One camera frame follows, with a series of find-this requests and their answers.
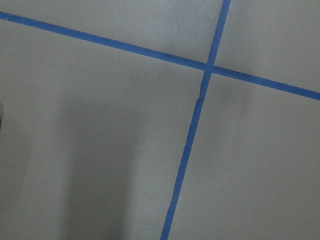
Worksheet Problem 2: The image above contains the crossing blue tape strip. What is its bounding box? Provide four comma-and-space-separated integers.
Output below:
0, 11, 320, 100

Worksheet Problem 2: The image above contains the long blue tape strip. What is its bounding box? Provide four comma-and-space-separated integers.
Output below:
160, 0, 231, 240

